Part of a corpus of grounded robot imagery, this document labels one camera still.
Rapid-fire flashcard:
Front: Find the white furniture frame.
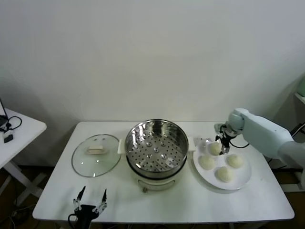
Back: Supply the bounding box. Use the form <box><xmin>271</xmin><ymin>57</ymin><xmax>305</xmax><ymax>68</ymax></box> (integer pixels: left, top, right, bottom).
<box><xmin>277</xmin><ymin>167</ymin><xmax>305</xmax><ymax>191</ymax></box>

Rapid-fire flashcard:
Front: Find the pale green round appliance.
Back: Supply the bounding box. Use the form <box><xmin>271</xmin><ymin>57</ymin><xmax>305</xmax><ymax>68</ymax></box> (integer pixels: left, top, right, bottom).
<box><xmin>292</xmin><ymin>73</ymin><xmax>305</xmax><ymax>101</ymax></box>

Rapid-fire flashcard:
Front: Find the glass pot lid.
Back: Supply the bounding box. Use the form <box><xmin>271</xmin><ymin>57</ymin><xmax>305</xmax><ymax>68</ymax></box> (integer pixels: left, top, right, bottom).
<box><xmin>71</xmin><ymin>134</ymin><xmax>122</xmax><ymax>178</ymax></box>

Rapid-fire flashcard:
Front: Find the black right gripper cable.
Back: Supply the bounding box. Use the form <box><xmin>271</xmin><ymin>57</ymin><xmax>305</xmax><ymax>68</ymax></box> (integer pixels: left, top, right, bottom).
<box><xmin>229</xmin><ymin>141</ymin><xmax>250</xmax><ymax>148</ymax></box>

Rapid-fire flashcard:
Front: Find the black looped cable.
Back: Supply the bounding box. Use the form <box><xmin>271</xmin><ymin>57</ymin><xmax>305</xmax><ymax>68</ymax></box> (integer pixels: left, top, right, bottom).
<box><xmin>3</xmin><ymin>116</ymin><xmax>22</xmax><ymax>132</ymax></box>

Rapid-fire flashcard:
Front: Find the cream electric cooker base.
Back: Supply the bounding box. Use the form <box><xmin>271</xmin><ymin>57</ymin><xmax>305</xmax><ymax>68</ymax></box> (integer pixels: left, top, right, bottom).
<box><xmin>127</xmin><ymin>156</ymin><xmax>189</xmax><ymax>193</ymax></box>

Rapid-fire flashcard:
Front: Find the white steamed baozi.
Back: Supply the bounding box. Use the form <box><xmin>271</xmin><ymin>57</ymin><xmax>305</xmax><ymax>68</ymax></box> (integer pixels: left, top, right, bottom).
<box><xmin>215</xmin><ymin>166</ymin><xmax>234</xmax><ymax>182</ymax></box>
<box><xmin>209</xmin><ymin>142</ymin><xmax>223</xmax><ymax>156</ymax></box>
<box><xmin>226</xmin><ymin>154</ymin><xmax>244</xmax><ymax>168</ymax></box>
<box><xmin>199</xmin><ymin>155</ymin><xmax>215</xmax><ymax>170</ymax></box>

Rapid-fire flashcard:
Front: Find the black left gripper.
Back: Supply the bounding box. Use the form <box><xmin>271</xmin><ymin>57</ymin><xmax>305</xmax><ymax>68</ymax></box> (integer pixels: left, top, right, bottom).
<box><xmin>72</xmin><ymin>186</ymin><xmax>108</xmax><ymax>219</ymax></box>

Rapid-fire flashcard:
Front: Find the white oval plate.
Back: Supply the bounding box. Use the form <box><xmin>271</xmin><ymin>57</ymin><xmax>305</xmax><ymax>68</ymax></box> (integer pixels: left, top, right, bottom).
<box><xmin>192</xmin><ymin>137</ymin><xmax>252</xmax><ymax>191</ymax></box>

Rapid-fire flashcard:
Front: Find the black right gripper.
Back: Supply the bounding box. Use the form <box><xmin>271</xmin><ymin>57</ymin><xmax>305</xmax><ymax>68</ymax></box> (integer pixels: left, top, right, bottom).
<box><xmin>215</xmin><ymin>124</ymin><xmax>239</xmax><ymax>156</ymax></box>

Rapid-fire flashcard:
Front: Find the stainless steel steamer basket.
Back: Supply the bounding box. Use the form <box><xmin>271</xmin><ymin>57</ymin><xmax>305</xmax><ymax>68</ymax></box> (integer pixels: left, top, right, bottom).
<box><xmin>118</xmin><ymin>118</ymin><xmax>196</xmax><ymax>174</ymax></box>

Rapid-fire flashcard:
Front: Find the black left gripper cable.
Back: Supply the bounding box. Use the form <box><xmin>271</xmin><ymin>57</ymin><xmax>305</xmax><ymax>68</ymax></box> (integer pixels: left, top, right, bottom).
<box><xmin>67</xmin><ymin>213</ymin><xmax>81</xmax><ymax>229</ymax></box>

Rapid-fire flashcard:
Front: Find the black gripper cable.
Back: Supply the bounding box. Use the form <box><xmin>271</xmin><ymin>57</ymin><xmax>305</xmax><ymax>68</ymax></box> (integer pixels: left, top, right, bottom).
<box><xmin>229</xmin><ymin>141</ymin><xmax>250</xmax><ymax>148</ymax></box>
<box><xmin>67</xmin><ymin>213</ymin><xmax>81</xmax><ymax>229</ymax></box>

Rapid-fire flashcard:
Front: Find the white folding side table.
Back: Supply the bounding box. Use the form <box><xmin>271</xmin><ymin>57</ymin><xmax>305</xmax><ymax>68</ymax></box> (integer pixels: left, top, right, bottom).
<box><xmin>0</xmin><ymin>108</ymin><xmax>47</xmax><ymax>208</ymax></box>

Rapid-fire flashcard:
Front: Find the grey floor cable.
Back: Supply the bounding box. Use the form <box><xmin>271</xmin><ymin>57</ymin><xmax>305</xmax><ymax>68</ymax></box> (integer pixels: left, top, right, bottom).
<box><xmin>9</xmin><ymin>204</ymin><xmax>34</xmax><ymax>224</ymax></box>

